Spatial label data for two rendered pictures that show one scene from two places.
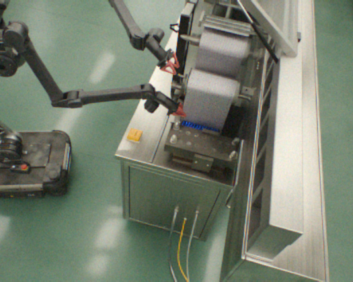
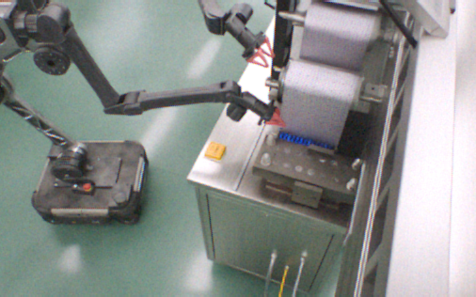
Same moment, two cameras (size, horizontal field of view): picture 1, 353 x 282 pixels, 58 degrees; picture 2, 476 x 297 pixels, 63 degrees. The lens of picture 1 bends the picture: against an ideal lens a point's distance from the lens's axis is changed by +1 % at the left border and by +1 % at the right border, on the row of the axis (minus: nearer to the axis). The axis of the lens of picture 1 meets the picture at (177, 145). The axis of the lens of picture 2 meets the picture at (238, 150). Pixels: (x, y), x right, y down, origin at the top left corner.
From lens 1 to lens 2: 24 cm
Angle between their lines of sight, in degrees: 9
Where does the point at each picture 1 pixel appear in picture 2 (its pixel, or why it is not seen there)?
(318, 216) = not seen: outside the picture
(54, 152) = (124, 168)
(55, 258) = not seen: outside the picture
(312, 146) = (473, 181)
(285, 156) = (419, 209)
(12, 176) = (73, 197)
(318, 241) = not seen: outside the picture
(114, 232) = (196, 276)
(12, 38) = (46, 25)
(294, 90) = (441, 92)
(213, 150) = (323, 177)
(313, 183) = (473, 245)
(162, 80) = (259, 75)
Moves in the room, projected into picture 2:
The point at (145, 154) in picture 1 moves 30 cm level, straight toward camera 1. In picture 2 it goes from (228, 179) to (218, 250)
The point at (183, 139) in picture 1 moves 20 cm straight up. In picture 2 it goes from (280, 159) to (285, 123)
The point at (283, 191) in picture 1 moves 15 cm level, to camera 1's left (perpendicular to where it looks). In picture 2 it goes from (411, 274) to (305, 248)
